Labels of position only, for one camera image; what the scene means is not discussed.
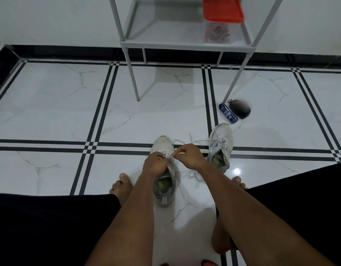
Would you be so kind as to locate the person's right forearm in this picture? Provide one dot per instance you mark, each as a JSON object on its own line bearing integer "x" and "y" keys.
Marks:
{"x": 264, "y": 218}

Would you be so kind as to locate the clear box with red lid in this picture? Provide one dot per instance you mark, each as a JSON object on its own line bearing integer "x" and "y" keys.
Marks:
{"x": 219, "y": 34}

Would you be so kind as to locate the person's right foot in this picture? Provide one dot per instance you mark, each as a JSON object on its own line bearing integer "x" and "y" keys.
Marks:
{"x": 239, "y": 182}

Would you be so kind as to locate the black shorts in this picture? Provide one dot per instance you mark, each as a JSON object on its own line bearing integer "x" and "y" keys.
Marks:
{"x": 306, "y": 196}

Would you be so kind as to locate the clear container with red lid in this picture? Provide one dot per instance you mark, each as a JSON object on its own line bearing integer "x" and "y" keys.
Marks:
{"x": 223, "y": 9}

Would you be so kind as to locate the person's foot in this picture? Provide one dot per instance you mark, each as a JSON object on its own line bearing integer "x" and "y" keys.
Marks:
{"x": 122, "y": 188}
{"x": 239, "y": 182}

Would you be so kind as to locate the person's right hand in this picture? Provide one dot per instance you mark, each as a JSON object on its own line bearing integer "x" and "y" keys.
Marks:
{"x": 191, "y": 157}

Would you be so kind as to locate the black oval polish bottle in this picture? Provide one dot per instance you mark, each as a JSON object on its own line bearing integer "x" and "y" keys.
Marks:
{"x": 241, "y": 109}

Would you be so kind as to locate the person's left forearm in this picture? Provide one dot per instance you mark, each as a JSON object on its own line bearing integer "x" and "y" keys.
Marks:
{"x": 126, "y": 224}

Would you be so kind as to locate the person's left foot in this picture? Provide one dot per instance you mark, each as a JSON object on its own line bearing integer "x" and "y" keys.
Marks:
{"x": 122, "y": 188}

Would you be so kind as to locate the white grey sneaker shoe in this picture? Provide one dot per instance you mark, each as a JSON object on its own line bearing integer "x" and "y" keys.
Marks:
{"x": 160, "y": 142}
{"x": 223, "y": 131}

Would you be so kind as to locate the person's right leg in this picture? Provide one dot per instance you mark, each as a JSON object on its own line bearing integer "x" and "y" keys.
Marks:
{"x": 221, "y": 238}

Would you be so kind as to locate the person's left hand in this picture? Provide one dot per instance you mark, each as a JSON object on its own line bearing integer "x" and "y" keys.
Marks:
{"x": 155, "y": 164}

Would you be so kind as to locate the grey metal shelf rack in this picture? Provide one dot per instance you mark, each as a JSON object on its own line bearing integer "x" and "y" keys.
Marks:
{"x": 187, "y": 45}

